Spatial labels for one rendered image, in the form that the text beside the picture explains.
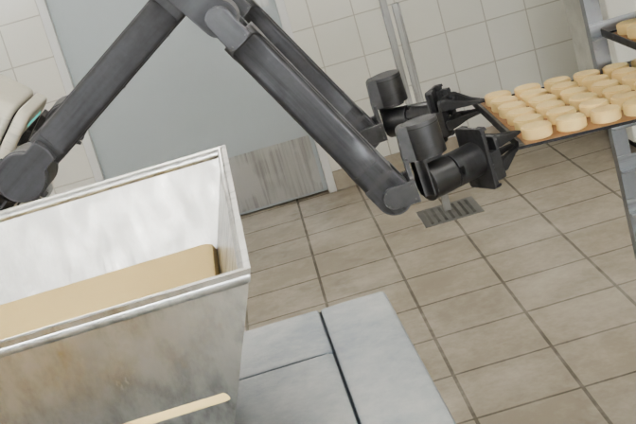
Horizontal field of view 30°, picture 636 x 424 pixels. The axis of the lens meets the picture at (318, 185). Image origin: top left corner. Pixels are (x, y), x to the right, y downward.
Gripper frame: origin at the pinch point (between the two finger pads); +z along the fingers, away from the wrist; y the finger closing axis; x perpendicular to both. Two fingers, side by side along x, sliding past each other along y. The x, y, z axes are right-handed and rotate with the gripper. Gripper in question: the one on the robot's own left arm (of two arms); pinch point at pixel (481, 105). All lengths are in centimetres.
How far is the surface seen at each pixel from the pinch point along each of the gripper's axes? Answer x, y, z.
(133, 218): -144, 32, 32
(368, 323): -139, 20, 44
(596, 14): 18.4, 8.8, 20.2
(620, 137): 17.8, -15.9, 19.0
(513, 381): 76, -98, -44
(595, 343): 98, -99, -25
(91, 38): 237, 10, -274
